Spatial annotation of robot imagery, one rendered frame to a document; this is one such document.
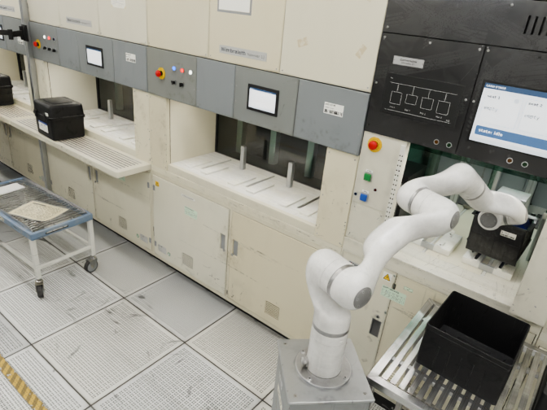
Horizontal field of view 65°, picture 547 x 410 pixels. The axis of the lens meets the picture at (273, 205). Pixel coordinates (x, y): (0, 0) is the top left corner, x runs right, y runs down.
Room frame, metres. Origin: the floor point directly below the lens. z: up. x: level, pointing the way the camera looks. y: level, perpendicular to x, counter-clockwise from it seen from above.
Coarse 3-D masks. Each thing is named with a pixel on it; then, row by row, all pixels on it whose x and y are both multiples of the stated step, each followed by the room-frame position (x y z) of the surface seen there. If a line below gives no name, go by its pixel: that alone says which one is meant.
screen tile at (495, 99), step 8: (488, 96) 1.60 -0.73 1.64; (496, 96) 1.58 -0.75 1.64; (504, 96) 1.57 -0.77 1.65; (512, 96) 1.55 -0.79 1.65; (488, 104) 1.59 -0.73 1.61; (496, 104) 1.58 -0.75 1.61; (504, 104) 1.56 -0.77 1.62; (512, 104) 1.55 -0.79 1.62; (520, 104) 1.53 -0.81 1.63; (480, 112) 1.60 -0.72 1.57; (488, 112) 1.59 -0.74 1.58; (512, 112) 1.54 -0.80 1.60; (480, 120) 1.60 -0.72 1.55; (488, 120) 1.58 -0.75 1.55; (496, 120) 1.57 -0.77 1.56; (504, 120) 1.55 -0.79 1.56; (512, 120) 1.54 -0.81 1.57; (512, 128) 1.53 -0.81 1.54
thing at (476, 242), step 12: (504, 192) 1.75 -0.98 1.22; (516, 192) 1.76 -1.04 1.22; (528, 216) 1.68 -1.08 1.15; (540, 216) 1.73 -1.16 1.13; (480, 228) 1.71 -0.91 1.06; (504, 228) 1.65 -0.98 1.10; (516, 228) 1.62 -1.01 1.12; (528, 228) 1.62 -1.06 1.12; (468, 240) 1.73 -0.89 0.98; (480, 240) 1.70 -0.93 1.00; (492, 240) 1.67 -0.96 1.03; (504, 240) 1.64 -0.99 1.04; (516, 240) 1.62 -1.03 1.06; (528, 240) 1.71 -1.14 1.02; (480, 252) 1.69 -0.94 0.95; (492, 252) 1.66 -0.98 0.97; (504, 252) 1.64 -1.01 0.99; (516, 252) 1.61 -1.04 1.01
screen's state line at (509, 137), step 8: (480, 128) 1.59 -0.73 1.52; (488, 128) 1.58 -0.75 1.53; (488, 136) 1.57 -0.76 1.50; (496, 136) 1.56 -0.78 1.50; (504, 136) 1.54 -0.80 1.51; (512, 136) 1.53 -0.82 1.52; (520, 136) 1.51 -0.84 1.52; (520, 144) 1.51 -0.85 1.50; (528, 144) 1.50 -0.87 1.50; (536, 144) 1.48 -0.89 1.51; (544, 144) 1.47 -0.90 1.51
